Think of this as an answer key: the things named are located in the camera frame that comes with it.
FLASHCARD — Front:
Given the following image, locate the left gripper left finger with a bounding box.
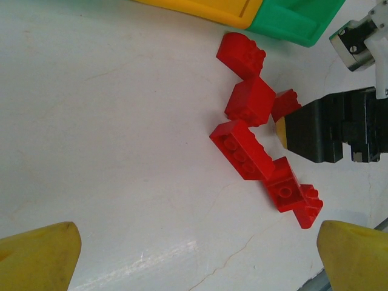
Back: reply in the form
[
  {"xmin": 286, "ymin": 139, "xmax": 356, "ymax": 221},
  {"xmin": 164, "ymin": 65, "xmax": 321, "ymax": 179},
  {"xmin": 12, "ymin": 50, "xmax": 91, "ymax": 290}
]
[{"xmin": 0, "ymin": 221, "xmax": 82, "ymax": 291}]

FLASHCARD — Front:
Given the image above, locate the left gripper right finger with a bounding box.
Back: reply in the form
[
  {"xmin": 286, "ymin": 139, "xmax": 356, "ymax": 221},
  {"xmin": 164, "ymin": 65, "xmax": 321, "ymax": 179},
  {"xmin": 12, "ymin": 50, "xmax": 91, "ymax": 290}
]
[{"xmin": 316, "ymin": 219, "xmax": 388, "ymax": 291}]

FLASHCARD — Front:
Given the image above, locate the red lego brick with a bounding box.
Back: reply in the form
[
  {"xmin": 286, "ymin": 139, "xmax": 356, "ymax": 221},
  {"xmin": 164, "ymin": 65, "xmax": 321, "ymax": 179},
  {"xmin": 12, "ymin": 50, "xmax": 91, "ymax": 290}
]
[
  {"xmin": 209, "ymin": 118, "xmax": 275, "ymax": 181},
  {"xmin": 216, "ymin": 32, "xmax": 267, "ymax": 81},
  {"xmin": 271, "ymin": 89, "xmax": 303, "ymax": 122},
  {"xmin": 263, "ymin": 156, "xmax": 301, "ymax": 213},
  {"xmin": 293, "ymin": 184, "xmax": 324, "ymax": 230},
  {"xmin": 224, "ymin": 76, "xmax": 276, "ymax": 127}
]

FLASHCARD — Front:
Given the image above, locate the green plastic bin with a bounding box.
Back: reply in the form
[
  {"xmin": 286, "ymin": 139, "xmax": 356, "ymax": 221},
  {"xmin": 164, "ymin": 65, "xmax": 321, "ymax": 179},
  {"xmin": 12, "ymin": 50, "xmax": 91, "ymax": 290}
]
[{"xmin": 247, "ymin": 0, "xmax": 347, "ymax": 49}]

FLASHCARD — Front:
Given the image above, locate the orange plastic bin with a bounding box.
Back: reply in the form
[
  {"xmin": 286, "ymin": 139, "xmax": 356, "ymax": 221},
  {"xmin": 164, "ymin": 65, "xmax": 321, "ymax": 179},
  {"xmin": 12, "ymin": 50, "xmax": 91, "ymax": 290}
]
[{"xmin": 130, "ymin": 0, "xmax": 264, "ymax": 30}]

